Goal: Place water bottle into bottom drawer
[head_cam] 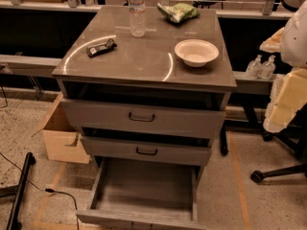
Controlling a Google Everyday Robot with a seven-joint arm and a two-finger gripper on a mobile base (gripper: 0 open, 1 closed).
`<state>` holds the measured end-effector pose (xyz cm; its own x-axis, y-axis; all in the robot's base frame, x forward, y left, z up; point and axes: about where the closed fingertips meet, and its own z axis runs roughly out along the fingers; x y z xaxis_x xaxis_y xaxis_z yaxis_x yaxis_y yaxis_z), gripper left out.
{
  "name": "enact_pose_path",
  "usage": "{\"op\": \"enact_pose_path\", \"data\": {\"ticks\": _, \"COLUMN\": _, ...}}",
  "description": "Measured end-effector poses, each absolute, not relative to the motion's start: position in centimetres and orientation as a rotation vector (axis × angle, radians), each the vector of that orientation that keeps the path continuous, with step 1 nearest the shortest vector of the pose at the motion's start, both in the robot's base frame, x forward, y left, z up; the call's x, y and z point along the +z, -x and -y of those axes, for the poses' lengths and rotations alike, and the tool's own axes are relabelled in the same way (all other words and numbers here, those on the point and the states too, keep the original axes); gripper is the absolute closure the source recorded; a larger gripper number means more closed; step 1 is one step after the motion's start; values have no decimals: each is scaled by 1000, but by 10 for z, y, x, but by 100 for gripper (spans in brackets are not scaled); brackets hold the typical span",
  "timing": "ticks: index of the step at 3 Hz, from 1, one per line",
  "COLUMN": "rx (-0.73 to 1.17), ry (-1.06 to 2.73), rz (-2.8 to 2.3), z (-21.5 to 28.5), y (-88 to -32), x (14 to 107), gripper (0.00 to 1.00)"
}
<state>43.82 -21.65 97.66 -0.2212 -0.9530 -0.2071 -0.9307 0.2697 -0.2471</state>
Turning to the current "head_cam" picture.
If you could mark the clear plastic water bottle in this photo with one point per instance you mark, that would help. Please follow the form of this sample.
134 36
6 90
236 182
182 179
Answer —
137 17

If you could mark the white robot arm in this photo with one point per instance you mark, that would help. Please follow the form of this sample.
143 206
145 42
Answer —
294 39

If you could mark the grey drawer cabinet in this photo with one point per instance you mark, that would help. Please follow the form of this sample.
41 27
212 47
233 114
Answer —
146 70

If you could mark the grey middle drawer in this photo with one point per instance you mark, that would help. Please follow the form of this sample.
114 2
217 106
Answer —
174 154

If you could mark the grey top drawer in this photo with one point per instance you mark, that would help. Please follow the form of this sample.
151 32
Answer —
143 118

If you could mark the grey open bottom drawer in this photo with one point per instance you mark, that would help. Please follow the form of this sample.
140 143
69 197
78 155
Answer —
142 195

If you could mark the white paper bowl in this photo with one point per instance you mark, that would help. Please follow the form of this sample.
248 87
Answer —
196 52

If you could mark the cardboard box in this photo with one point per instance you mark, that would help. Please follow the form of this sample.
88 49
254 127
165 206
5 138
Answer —
62 142

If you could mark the green snack bag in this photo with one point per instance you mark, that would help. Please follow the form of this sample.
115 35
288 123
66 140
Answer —
178 12

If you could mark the black stand leg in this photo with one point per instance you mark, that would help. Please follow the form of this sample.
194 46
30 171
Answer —
18 194

